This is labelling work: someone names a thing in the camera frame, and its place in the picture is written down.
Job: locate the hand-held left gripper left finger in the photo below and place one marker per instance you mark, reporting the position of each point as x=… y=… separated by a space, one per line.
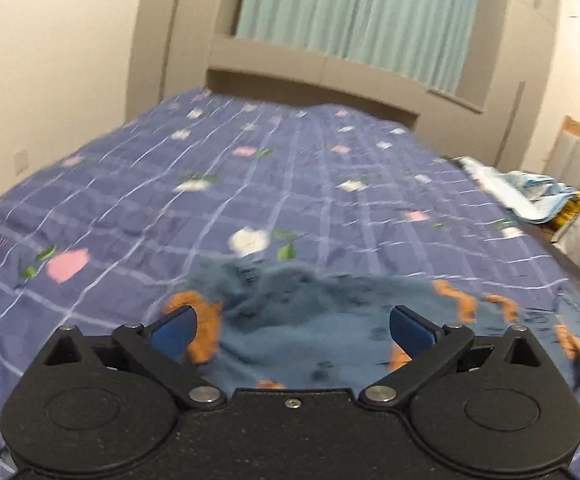
x=173 y=331

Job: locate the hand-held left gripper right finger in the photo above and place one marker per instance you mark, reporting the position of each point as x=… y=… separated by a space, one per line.
x=412 y=331

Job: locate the blue pants with orange print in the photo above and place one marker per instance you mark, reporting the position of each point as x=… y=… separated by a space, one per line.
x=295 y=310

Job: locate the purple plaid floral blanket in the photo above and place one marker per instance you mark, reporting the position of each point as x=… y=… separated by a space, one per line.
x=169 y=210

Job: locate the dark grey bed sheet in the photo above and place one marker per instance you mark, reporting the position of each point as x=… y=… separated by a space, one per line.
x=550 y=245

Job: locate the light blue crumpled cloth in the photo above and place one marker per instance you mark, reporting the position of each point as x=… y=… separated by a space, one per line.
x=525 y=195

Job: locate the yellow packet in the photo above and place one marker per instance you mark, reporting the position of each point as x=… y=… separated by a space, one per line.
x=577 y=207

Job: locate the beige bed headboard shelf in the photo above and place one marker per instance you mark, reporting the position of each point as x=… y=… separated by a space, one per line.
x=515 y=50

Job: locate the light green curtain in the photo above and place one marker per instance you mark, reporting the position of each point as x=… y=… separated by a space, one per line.
x=360 y=15

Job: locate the wall socket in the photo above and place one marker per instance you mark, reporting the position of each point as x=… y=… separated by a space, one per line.
x=22 y=161

